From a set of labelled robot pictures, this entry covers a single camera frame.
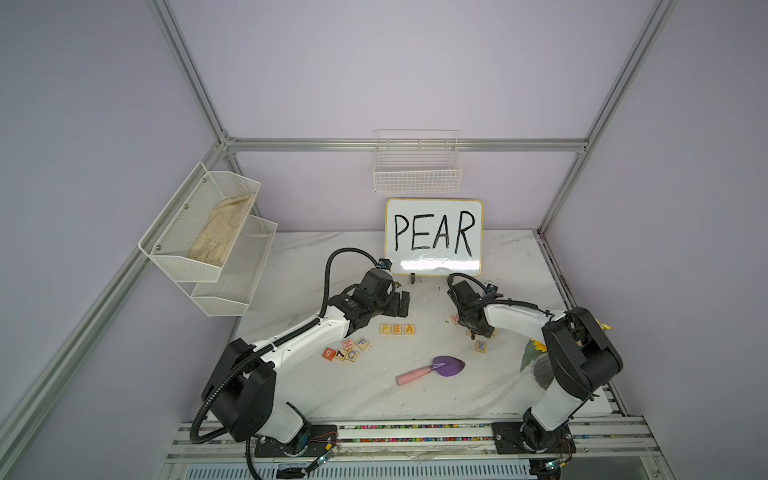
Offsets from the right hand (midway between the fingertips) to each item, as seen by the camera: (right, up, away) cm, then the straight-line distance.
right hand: (468, 322), depth 95 cm
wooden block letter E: (-23, -2, -2) cm, 24 cm away
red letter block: (-44, -8, -7) cm, 45 cm away
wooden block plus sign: (+2, -6, -6) cm, 9 cm away
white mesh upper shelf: (-77, +26, -18) cm, 84 cm away
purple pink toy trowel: (-10, -10, -11) cm, 18 cm away
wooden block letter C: (-37, -8, -8) cm, 39 cm away
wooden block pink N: (-38, -5, -6) cm, 39 cm away
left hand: (-25, +9, -9) cm, 28 cm away
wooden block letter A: (-19, -2, -2) cm, 19 cm away
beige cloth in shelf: (-72, +28, -15) cm, 79 cm away
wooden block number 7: (-40, -8, -7) cm, 42 cm away
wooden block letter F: (-34, -5, -5) cm, 35 cm away
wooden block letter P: (-27, -1, -2) cm, 27 cm away
